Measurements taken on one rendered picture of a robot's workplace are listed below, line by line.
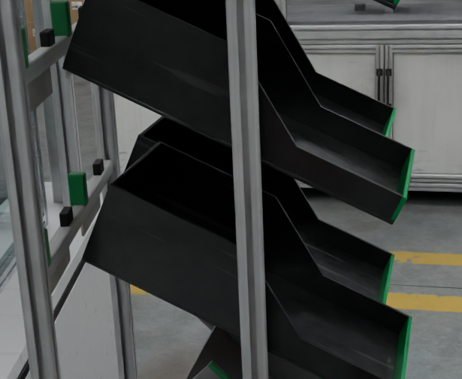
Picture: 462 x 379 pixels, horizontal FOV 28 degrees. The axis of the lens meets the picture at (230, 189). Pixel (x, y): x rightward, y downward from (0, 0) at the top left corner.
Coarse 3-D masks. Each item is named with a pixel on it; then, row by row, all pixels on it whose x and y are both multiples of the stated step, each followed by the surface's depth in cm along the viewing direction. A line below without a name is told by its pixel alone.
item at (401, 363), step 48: (144, 192) 89; (192, 192) 87; (96, 240) 77; (144, 240) 76; (192, 240) 75; (288, 240) 87; (144, 288) 77; (192, 288) 76; (288, 288) 87; (336, 288) 87; (288, 336) 76; (336, 336) 82; (384, 336) 86
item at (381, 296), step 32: (160, 128) 97; (128, 160) 90; (224, 160) 102; (288, 192) 101; (320, 224) 101; (320, 256) 98; (352, 256) 101; (384, 256) 101; (352, 288) 95; (384, 288) 93
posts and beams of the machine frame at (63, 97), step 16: (48, 0) 211; (48, 16) 212; (64, 80) 216; (64, 96) 217; (64, 112) 220; (64, 128) 221; (64, 144) 221; (64, 160) 222; (80, 160) 226; (64, 176) 224; (64, 192) 225
